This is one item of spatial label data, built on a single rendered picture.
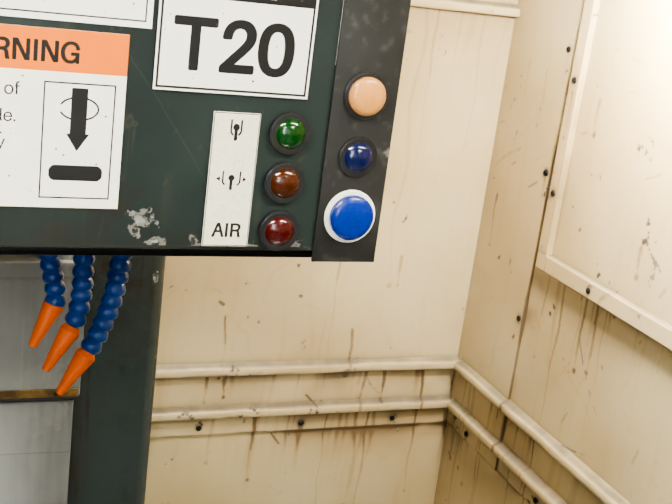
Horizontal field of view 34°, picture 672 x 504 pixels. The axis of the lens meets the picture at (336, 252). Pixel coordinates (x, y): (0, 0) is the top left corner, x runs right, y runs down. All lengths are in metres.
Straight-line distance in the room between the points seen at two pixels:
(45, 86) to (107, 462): 0.93
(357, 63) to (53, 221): 0.21
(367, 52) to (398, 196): 1.22
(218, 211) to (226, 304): 1.17
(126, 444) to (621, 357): 0.72
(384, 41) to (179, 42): 0.13
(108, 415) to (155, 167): 0.85
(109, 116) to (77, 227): 0.07
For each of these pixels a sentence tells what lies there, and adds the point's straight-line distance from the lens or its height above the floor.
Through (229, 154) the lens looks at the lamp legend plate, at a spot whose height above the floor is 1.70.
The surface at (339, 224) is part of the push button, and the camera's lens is 0.71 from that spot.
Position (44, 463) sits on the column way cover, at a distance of 1.47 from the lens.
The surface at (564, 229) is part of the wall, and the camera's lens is 1.77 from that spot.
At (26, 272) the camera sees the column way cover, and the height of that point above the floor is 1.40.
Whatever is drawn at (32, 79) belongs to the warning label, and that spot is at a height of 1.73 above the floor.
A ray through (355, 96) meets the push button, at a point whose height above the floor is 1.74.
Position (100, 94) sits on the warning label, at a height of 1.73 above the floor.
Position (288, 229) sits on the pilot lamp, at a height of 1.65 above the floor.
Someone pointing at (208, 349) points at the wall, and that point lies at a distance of 1.89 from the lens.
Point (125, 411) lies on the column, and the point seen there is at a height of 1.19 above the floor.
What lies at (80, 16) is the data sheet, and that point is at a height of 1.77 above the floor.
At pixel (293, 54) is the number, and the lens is 0.68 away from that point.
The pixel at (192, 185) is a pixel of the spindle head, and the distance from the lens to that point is 0.69.
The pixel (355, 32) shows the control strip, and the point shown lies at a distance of 0.70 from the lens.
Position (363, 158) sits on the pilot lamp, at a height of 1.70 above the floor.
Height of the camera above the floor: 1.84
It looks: 16 degrees down
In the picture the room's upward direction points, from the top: 8 degrees clockwise
